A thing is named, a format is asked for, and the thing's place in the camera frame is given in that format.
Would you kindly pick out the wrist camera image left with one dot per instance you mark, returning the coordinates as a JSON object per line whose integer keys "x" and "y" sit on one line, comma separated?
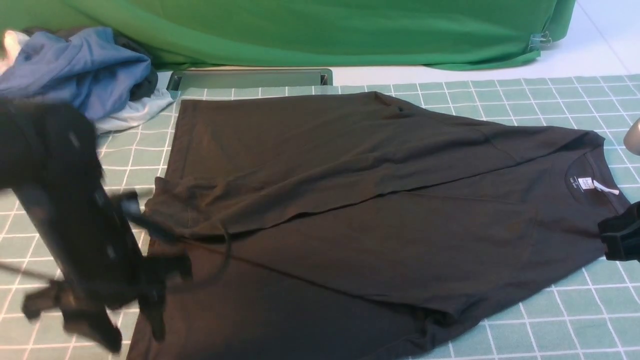
{"x": 129, "y": 205}

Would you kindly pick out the green checkered table cloth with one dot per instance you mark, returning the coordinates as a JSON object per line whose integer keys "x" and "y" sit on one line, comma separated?
{"x": 592, "y": 315}

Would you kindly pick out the green backdrop cloth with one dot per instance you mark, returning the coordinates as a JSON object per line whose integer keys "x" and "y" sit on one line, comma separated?
{"x": 451, "y": 35}

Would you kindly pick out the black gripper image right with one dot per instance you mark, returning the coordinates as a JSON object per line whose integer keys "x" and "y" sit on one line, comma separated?
{"x": 620, "y": 234}

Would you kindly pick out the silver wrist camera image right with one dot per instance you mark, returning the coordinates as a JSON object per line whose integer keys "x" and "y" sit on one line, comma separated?
{"x": 631, "y": 139}

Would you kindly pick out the white crumpled garment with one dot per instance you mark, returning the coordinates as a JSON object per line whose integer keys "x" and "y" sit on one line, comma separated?
{"x": 134, "y": 114}

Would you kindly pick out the dark gray long-sleeved shirt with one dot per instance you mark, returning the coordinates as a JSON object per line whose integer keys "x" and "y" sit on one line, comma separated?
{"x": 365, "y": 227}

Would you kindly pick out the blue crumpled garment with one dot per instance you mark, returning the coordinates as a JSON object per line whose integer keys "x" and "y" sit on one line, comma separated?
{"x": 88, "y": 70}

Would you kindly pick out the metal binder clip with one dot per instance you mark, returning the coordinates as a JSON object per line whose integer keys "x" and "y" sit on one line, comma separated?
{"x": 538, "y": 41}

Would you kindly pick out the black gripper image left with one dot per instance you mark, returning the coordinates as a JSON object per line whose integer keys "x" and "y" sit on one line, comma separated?
{"x": 99, "y": 256}

